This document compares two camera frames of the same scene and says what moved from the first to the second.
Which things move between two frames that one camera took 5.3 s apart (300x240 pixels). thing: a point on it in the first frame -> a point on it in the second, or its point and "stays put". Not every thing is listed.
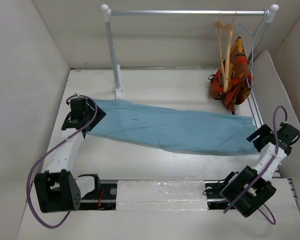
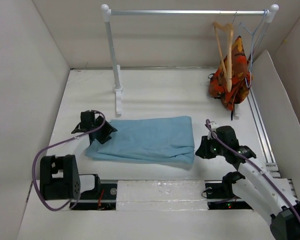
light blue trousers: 180,129 -> 162,139
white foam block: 186,194 stays put
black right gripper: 264,130 -> 202,151
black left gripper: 100,115 -> 107,130
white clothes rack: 272,12 stays put
